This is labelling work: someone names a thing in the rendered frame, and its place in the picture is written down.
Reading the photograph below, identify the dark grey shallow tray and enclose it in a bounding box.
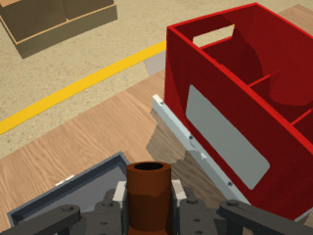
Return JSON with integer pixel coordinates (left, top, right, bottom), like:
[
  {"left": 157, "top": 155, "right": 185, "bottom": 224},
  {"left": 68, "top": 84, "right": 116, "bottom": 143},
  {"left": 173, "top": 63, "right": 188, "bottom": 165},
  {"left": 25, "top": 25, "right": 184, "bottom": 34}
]
[{"left": 7, "top": 151, "right": 131, "bottom": 227}]

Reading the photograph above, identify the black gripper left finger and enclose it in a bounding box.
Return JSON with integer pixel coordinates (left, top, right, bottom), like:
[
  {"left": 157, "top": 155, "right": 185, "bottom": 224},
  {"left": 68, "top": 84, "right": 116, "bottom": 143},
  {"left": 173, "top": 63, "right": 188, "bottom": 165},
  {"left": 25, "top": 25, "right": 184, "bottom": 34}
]
[{"left": 0, "top": 181, "right": 129, "bottom": 235}]

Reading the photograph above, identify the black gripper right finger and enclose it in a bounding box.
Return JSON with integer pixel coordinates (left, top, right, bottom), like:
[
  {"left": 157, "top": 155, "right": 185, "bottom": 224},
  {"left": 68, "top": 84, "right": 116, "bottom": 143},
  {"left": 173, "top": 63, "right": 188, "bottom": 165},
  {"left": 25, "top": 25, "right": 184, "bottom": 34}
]
[{"left": 171, "top": 180, "right": 313, "bottom": 235}]

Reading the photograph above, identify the red crate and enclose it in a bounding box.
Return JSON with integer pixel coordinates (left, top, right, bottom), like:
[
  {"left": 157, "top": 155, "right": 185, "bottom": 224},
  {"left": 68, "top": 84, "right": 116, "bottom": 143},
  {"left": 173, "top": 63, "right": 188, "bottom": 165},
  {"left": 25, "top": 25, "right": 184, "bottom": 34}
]
[{"left": 164, "top": 2, "right": 313, "bottom": 220}]

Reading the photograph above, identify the brown glass bottle with white label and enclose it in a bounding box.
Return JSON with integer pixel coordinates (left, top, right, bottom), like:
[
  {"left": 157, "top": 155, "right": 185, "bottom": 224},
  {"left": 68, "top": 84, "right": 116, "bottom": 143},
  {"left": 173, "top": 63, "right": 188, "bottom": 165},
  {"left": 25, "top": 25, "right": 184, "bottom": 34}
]
[{"left": 126, "top": 162, "right": 173, "bottom": 235}]

